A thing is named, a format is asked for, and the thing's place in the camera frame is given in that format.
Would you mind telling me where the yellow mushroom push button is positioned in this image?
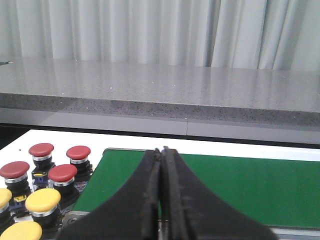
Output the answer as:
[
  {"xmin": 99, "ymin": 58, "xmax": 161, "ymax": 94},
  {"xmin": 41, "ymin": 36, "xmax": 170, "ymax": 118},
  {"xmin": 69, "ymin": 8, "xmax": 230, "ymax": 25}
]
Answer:
[
  {"xmin": 0, "ymin": 221, "xmax": 43, "ymax": 240},
  {"xmin": 0, "ymin": 188, "xmax": 15, "ymax": 234},
  {"xmin": 25, "ymin": 188, "xmax": 61, "ymax": 229}
]

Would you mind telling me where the white curtain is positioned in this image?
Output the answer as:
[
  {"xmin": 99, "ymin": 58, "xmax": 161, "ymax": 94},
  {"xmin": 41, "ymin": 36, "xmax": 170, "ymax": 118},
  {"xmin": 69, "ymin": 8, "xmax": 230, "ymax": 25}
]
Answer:
[{"xmin": 0, "ymin": 0, "xmax": 320, "ymax": 72}]

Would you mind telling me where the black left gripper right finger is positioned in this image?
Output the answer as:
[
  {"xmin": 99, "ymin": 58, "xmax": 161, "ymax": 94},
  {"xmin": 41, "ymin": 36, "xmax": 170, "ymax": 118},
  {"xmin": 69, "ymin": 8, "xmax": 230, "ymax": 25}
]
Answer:
[{"xmin": 160, "ymin": 147, "xmax": 277, "ymax": 240}]

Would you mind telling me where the green conveyor belt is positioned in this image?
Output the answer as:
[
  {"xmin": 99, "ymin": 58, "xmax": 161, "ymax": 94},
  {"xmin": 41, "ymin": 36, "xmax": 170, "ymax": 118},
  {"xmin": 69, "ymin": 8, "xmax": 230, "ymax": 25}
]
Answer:
[{"xmin": 73, "ymin": 149, "xmax": 320, "ymax": 228}]

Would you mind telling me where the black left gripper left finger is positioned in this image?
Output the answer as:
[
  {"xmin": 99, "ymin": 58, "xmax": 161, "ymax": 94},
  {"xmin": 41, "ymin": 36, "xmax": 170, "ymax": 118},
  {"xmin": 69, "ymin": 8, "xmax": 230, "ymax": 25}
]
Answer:
[{"xmin": 57, "ymin": 149, "xmax": 160, "ymax": 240}]

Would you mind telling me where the aluminium conveyor frame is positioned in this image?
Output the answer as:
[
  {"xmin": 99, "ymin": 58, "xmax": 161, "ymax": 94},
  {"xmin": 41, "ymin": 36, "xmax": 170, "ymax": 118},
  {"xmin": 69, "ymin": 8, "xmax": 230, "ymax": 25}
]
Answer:
[{"xmin": 63, "ymin": 151, "xmax": 320, "ymax": 240}]

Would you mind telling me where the red mushroom push button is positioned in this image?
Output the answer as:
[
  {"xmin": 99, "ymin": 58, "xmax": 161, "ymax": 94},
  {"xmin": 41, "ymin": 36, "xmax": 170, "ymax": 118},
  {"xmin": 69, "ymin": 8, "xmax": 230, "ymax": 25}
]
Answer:
[
  {"xmin": 0, "ymin": 161, "xmax": 31, "ymax": 203},
  {"xmin": 28, "ymin": 143, "xmax": 56, "ymax": 175},
  {"xmin": 48, "ymin": 164, "xmax": 80, "ymax": 205},
  {"xmin": 66, "ymin": 145, "xmax": 93, "ymax": 187}
]

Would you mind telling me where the grey stone counter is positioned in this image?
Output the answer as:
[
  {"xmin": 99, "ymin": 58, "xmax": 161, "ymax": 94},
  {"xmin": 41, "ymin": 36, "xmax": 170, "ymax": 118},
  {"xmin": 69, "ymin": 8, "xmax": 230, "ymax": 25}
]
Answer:
[{"xmin": 0, "ymin": 57, "xmax": 320, "ymax": 144}]

